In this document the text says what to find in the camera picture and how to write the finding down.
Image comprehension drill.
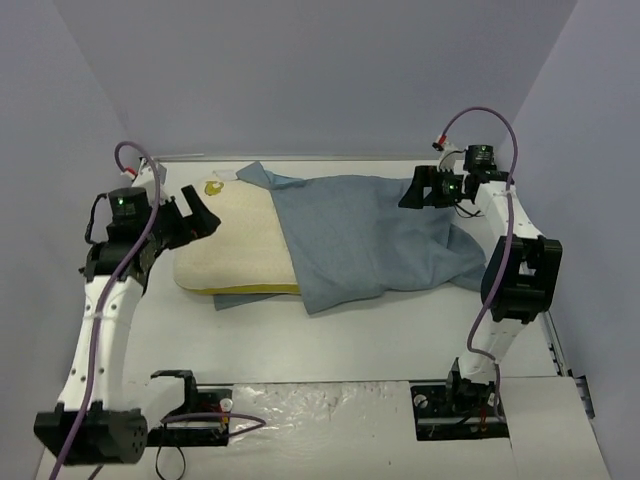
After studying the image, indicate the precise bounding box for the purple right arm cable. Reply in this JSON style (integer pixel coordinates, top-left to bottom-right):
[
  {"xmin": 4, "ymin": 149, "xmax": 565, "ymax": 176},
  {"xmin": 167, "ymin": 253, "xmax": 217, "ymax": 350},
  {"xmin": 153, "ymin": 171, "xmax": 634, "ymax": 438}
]
[{"xmin": 432, "ymin": 105, "xmax": 519, "ymax": 419}]

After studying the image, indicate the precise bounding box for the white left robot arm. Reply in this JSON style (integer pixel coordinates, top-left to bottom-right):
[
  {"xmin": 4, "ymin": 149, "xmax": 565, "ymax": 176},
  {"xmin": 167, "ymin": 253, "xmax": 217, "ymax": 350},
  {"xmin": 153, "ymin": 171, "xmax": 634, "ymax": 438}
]
[{"xmin": 33, "ymin": 185, "xmax": 221, "ymax": 468}]

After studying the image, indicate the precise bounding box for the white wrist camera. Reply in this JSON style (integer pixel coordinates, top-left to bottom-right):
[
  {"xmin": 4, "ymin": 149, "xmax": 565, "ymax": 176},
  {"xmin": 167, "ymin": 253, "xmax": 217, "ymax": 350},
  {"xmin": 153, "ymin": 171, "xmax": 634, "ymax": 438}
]
[
  {"xmin": 121, "ymin": 160, "xmax": 166, "ymax": 199},
  {"xmin": 432, "ymin": 140, "xmax": 466, "ymax": 171}
]

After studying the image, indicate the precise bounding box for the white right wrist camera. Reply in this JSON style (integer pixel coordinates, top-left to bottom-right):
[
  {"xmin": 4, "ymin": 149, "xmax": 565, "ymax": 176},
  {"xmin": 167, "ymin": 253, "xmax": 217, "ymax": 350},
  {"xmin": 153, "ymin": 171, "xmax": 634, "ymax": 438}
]
[{"xmin": 432, "ymin": 140, "xmax": 466, "ymax": 171}]

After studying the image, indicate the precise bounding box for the blue striped pillowcase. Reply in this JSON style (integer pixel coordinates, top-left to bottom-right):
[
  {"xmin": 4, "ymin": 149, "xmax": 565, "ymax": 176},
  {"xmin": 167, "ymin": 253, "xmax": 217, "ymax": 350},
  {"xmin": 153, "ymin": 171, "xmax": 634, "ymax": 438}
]
[{"xmin": 237, "ymin": 162, "xmax": 486, "ymax": 315}]

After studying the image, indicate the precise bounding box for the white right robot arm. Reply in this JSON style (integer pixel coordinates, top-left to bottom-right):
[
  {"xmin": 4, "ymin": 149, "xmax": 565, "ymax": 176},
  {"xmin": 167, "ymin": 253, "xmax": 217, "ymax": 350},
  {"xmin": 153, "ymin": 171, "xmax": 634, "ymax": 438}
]
[{"xmin": 399, "ymin": 140, "xmax": 563, "ymax": 413}]

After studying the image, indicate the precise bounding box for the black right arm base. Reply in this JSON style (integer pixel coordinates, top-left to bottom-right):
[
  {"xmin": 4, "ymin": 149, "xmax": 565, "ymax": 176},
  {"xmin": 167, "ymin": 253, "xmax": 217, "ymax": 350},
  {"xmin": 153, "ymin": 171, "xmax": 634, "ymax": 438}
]
[{"xmin": 409, "ymin": 360, "xmax": 509, "ymax": 442}]

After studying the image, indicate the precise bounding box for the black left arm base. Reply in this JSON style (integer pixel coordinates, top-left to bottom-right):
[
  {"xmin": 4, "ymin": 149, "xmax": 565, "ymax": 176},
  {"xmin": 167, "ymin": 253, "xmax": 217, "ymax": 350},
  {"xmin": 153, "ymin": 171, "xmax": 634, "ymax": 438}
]
[{"xmin": 147, "ymin": 370, "xmax": 233, "ymax": 448}]

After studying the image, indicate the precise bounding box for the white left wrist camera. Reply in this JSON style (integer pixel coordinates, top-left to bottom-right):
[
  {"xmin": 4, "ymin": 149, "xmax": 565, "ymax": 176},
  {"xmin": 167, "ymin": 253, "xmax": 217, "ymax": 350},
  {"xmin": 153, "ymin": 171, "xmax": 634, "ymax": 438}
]
[{"xmin": 121, "ymin": 160, "xmax": 166, "ymax": 199}]

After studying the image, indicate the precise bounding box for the cream yellow quilted pillow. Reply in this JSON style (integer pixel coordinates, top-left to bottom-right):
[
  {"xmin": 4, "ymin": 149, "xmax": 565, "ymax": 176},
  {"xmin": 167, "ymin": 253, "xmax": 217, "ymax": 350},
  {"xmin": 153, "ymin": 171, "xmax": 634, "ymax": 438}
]
[{"xmin": 173, "ymin": 171, "xmax": 300, "ymax": 295}]

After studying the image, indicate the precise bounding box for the black thin loop cable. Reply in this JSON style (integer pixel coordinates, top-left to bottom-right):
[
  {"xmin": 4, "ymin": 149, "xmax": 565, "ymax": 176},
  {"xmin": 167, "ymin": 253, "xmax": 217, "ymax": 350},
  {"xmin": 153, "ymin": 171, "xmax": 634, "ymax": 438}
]
[{"xmin": 154, "ymin": 442, "xmax": 187, "ymax": 480}]

